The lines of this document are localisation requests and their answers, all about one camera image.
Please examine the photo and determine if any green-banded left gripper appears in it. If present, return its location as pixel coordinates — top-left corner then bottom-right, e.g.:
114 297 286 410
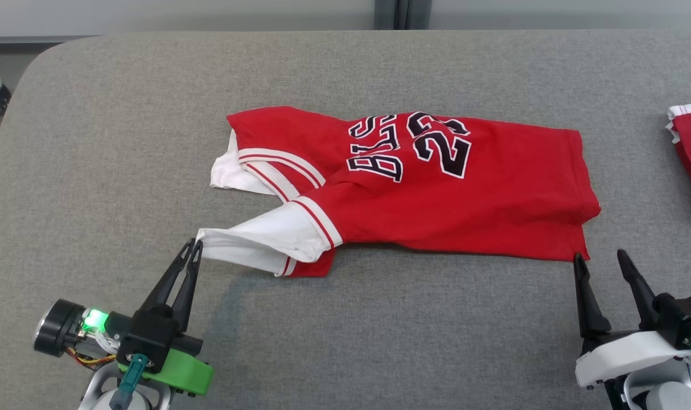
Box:
34 239 214 397

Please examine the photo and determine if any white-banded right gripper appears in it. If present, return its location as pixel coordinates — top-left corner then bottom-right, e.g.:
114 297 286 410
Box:
573 249 691 391

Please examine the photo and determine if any red and white basketball jersey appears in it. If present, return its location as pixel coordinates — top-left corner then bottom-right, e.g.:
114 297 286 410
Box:
196 105 602 278

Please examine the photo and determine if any teal-plug left camera cable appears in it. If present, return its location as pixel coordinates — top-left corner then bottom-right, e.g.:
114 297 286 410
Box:
109 353 151 410

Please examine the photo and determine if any grey partition base rail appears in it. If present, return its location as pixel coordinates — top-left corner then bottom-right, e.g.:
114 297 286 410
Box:
0 35 104 45

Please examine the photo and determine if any grey metal partition post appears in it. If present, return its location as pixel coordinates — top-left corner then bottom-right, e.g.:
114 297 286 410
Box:
374 0 431 30

